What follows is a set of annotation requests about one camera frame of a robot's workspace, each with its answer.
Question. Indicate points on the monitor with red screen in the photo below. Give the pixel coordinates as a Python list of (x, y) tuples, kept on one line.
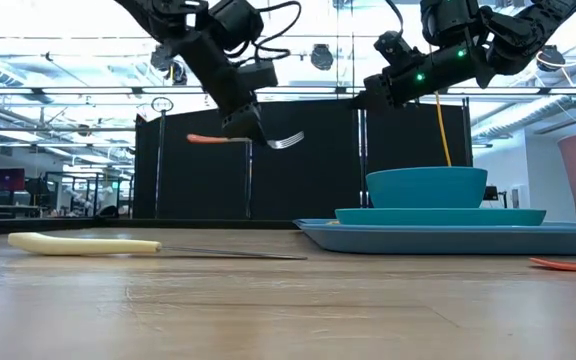
[(8, 180)]

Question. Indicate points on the black room divider screen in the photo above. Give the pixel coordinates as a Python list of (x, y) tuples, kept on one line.
[(308, 180)]

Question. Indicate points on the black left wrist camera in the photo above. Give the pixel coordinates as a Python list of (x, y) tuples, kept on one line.
[(258, 75)]

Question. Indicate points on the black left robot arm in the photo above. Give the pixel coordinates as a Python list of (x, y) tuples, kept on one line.
[(168, 17)]

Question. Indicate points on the blue plastic tray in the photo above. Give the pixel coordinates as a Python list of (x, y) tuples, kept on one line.
[(418, 240)]

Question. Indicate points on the black metal table frame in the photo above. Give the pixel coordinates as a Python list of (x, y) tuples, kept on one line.
[(118, 225)]

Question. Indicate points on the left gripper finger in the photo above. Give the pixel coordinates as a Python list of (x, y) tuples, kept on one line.
[(258, 136)]

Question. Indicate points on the blue bowl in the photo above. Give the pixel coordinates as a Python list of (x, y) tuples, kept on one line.
[(425, 187)]

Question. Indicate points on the teal plate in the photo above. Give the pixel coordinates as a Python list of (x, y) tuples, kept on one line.
[(443, 216)]

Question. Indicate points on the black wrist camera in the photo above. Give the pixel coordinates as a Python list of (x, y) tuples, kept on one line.
[(393, 47), (258, 75)]

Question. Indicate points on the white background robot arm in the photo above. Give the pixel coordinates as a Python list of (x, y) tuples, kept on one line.
[(74, 194)]

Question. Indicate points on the black monitor on stand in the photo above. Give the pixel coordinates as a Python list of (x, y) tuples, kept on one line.
[(493, 192)]

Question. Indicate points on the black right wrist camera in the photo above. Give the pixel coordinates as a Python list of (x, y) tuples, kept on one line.
[(393, 47)]

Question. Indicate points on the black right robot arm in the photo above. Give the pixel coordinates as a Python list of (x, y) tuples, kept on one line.
[(518, 25)]

